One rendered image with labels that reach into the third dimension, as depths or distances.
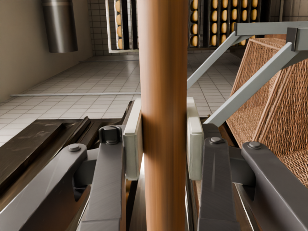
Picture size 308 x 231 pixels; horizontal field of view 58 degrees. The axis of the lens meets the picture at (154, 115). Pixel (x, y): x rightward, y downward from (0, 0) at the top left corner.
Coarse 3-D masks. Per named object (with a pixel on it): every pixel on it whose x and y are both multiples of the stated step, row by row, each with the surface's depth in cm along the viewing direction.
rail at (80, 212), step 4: (128, 104) 167; (128, 108) 159; (124, 116) 146; (120, 124) 136; (88, 192) 83; (88, 196) 81; (84, 200) 79; (88, 200) 79; (84, 204) 78; (80, 208) 76; (84, 208) 76; (80, 212) 74; (76, 216) 73; (80, 216) 73; (76, 220) 71; (80, 220) 71; (72, 224) 70; (76, 224) 70; (72, 228) 69; (76, 228) 69
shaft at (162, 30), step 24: (144, 0) 15; (168, 0) 15; (144, 24) 16; (168, 24) 15; (144, 48) 16; (168, 48) 16; (144, 72) 17; (168, 72) 16; (144, 96) 17; (168, 96) 17; (144, 120) 18; (168, 120) 17; (144, 144) 19; (168, 144) 18; (144, 168) 20; (168, 168) 18; (168, 192) 19; (168, 216) 20
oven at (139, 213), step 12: (36, 120) 188; (48, 120) 187; (60, 120) 186; (72, 120) 186; (96, 120) 184; (108, 120) 184; (120, 120) 183; (84, 132) 164; (96, 132) 167; (228, 132) 158; (84, 144) 149; (228, 144) 143; (132, 180) 131; (144, 180) 162; (132, 192) 121; (144, 192) 161; (132, 204) 114; (144, 204) 160; (132, 216) 110; (144, 216) 159; (132, 228) 109; (144, 228) 158
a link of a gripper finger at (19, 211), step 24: (72, 144) 14; (48, 168) 12; (72, 168) 13; (24, 192) 11; (48, 192) 11; (72, 192) 13; (0, 216) 10; (24, 216) 9; (48, 216) 11; (72, 216) 13
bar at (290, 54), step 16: (240, 32) 97; (256, 32) 97; (272, 32) 97; (288, 32) 55; (304, 32) 51; (224, 48) 100; (288, 48) 53; (304, 48) 52; (208, 64) 103; (272, 64) 55; (288, 64) 55; (192, 80) 105; (256, 80) 56; (240, 96) 57; (224, 112) 58; (192, 192) 42; (192, 208) 39; (192, 224) 36
